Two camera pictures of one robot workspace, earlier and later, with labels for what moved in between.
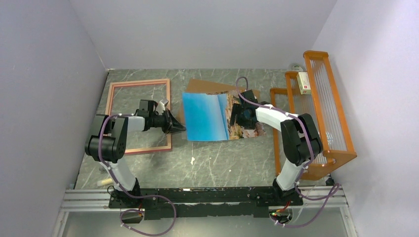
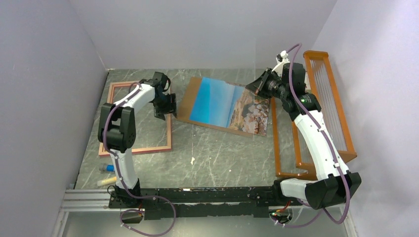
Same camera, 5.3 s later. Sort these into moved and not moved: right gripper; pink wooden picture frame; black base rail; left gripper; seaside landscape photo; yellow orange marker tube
Moved: seaside landscape photo; right gripper; left gripper
Not moved: black base rail; yellow orange marker tube; pink wooden picture frame
